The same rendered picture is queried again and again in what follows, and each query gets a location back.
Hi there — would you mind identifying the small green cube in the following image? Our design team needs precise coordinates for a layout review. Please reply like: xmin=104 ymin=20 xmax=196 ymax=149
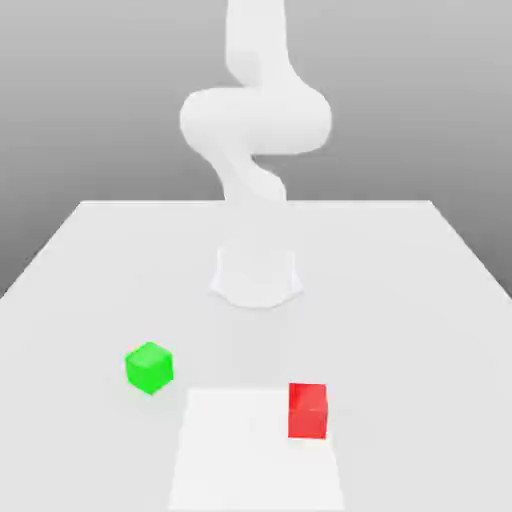
xmin=124 ymin=340 xmax=175 ymax=396

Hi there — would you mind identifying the small red cube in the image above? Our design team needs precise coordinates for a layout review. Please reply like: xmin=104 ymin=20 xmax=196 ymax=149
xmin=287 ymin=382 xmax=329 ymax=441

